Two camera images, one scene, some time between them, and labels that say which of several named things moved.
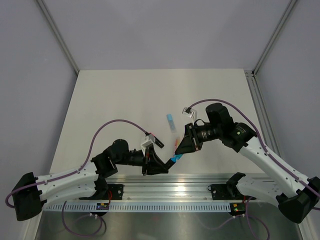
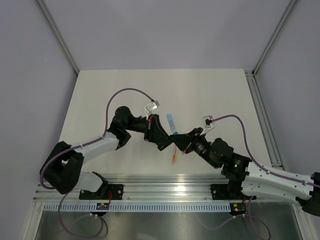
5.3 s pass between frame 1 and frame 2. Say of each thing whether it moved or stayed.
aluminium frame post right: stayed
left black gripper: moved
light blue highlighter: stayed
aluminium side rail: stayed
